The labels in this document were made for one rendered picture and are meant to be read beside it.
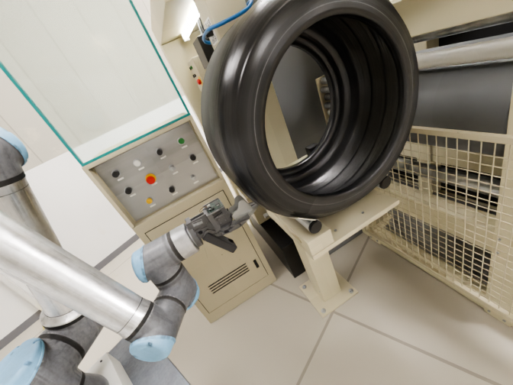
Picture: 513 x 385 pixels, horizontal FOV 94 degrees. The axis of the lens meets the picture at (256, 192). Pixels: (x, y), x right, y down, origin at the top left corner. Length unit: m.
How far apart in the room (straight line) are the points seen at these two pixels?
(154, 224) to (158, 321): 0.80
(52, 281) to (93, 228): 2.78
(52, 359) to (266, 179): 0.78
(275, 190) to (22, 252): 0.52
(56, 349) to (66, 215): 2.44
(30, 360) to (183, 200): 0.80
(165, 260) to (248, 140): 0.38
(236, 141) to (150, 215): 0.96
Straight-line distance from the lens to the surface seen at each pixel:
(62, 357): 1.01
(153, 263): 0.69
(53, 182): 3.30
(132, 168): 1.34
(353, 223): 0.88
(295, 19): 0.58
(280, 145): 1.02
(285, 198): 0.60
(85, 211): 3.36
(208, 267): 1.59
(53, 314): 1.01
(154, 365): 1.16
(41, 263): 0.65
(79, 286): 0.64
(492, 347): 1.59
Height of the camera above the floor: 1.39
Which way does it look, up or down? 28 degrees down
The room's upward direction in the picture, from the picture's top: 25 degrees counter-clockwise
